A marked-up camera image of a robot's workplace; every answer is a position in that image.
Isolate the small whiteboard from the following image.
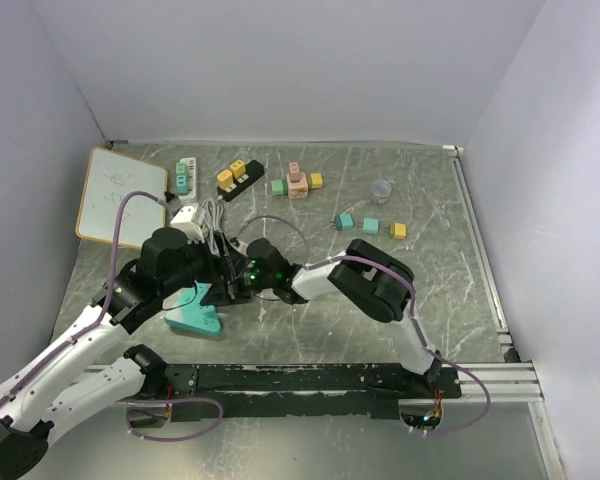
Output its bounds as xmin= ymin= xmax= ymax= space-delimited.
xmin=75 ymin=147 xmax=168 ymax=249

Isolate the pink cube socket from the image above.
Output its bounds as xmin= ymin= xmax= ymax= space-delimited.
xmin=286 ymin=172 xmax=309 ymax=200

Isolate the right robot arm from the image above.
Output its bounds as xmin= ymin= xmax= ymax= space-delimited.
xmin=231 ymin=238 xmax=441 ymax=398

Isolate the white power strip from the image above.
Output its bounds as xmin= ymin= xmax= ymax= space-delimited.
xmin=178 ymin=157 xmax=198 ymax=205

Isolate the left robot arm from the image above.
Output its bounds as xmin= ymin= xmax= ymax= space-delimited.
xmin=0 ymin=227 xmax=220 ymax=479

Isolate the teal plug on white strip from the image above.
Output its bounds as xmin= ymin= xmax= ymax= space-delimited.
xmin=176 ymin=174 xmax=189 ymax=196

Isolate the black base bar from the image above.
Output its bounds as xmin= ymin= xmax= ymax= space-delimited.
xmin=166 ymin=363 xmax=461 ymax=420

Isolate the pink plug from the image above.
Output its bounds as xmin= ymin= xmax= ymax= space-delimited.
xmin=288 ymin=162 xmax=302 ymax=183

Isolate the black power strip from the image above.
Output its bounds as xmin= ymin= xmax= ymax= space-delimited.
xmin=216 ymin=160 xmax=266 ymax=202

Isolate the teal triangular socket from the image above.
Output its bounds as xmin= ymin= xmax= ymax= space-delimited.
xmin=163 ymin=283 xmax=222 ymax=338

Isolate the clear plastic cup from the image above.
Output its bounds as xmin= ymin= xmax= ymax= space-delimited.
xmin=370 ymin=180 xmax=392 ymax=205

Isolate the grey coiled power cable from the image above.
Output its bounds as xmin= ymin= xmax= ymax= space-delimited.
xmin=199 ymin=197 xmax=231 ymax=256

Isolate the green plug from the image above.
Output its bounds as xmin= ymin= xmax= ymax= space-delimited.
xmin=175 ymin=162 xmax=189 ymax=177
xmin=270 ymin=179 xmax=288 ymax=196

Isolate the aluminium rail frame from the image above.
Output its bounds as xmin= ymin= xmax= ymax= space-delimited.
xmin=0 ymin=144 xmax=566 ymax=480

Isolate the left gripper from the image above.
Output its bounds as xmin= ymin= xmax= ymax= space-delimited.
xmin=160 ymin=228 xmax=250 ymax=297

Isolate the yellow plug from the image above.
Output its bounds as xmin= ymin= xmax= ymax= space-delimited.
xmin=385 ymin=222 xmax=408 ymax=240
xmin=307 ymin=172 xmax=324 ymax=190
xmin=216 ymin=169 xmax=235 ymax=191
xmin=229 ymin=160 xmax=246 ymax=179

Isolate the green plug on white strip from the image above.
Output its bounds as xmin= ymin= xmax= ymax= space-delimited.
xmin=175 ymin=162 xmax=189 ymax=177

